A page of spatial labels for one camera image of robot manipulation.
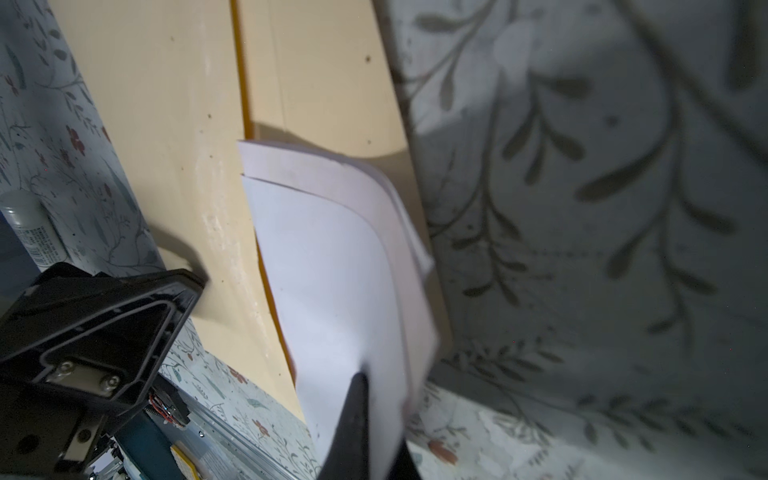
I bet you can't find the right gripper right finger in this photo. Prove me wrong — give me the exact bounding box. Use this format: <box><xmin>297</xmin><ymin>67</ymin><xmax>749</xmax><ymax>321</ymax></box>
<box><xmin>387</xmin><ymin>441</ymin><xmax>421</xmax><ymax>480</ymax></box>

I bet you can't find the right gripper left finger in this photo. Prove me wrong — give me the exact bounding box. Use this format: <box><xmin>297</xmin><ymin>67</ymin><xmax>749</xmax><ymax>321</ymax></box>
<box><xmin>318</xmin><ymin>372</ymin><xmax>370</xmax><ymax>480</ymax></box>

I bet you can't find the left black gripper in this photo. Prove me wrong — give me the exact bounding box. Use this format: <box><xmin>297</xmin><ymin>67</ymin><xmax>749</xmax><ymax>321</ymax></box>
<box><xmin>1</xmin><ymin>262</ymin><xmax>205</xmax><ymax>479</ymax></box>

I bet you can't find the white glue stick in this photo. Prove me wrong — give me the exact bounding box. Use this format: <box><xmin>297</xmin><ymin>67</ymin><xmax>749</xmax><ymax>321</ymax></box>
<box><xmin>1</xmin><ymin>190</ymin><xmax>69</xmax><ymax>271</ymax></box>

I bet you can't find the white floral letter paper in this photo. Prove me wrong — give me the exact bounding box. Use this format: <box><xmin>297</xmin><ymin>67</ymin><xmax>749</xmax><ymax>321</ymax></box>
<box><xmin>238</xmin><ymin>141</ymin><xmax>440</xmax><ymax>479</ymax></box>

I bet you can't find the tan kraft envelope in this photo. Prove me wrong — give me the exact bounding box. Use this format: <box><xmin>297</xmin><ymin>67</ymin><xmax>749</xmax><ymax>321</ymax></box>
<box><xmin>47</xmin><ymin>0</ymin><xmax>455</xmax><ymax>421</ymax></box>

